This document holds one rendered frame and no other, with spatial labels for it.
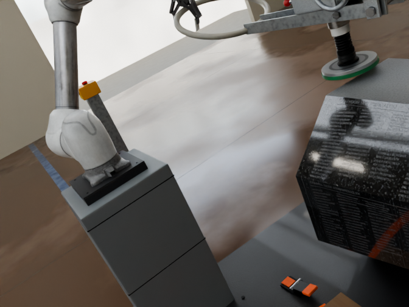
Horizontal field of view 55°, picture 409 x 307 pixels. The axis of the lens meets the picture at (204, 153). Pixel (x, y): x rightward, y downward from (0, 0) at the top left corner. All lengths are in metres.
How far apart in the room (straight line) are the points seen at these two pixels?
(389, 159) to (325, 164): 0.25
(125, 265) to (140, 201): 0.27
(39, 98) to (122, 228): 6.07
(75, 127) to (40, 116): 5.96
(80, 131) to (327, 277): 1.25
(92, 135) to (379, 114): 1.04
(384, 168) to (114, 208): 0.96
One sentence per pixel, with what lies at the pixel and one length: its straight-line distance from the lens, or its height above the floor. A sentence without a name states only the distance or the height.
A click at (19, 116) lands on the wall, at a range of 7.53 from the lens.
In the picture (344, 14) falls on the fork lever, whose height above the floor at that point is 1.08.
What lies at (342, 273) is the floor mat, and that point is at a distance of 1.96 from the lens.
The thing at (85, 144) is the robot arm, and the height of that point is 1.00.
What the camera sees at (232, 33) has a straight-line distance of 1.89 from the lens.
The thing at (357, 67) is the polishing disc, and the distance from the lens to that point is 1.61.
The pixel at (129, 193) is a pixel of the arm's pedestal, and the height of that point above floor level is 0.78.
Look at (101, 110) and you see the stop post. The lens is 2.62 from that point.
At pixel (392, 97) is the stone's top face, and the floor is 0.82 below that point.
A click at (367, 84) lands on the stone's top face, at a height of 0.82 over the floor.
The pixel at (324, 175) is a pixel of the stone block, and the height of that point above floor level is 0.61.
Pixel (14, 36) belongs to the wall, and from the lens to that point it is 7.52.
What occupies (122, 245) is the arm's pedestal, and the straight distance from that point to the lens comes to 1.63.
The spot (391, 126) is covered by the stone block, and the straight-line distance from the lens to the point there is 1.37.
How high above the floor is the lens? 1.39
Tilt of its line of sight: 23 degrees down
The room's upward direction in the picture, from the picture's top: 24 degrees counter-clockwise
